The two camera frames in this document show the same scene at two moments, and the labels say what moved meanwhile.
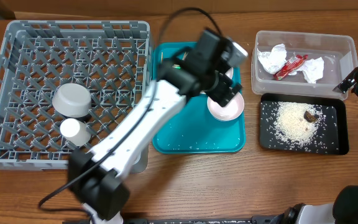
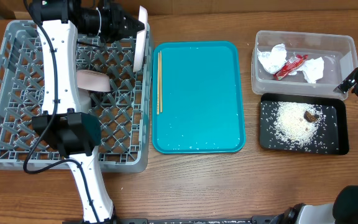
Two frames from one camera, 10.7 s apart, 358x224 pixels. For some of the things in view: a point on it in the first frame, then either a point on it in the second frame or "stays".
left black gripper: x=227 y=93 to x=117 y=20
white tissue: x=271 y=61 stays
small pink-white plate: x=230 y=110 to x=92 y=80
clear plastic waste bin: x=299 y=65 stays
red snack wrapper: x=294 y=61 stays
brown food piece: x=309 y=117 stays
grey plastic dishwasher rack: x=61 y=86 stays
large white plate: x=230 y=73 to x=140 y=41
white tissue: x=312 y=70 stays
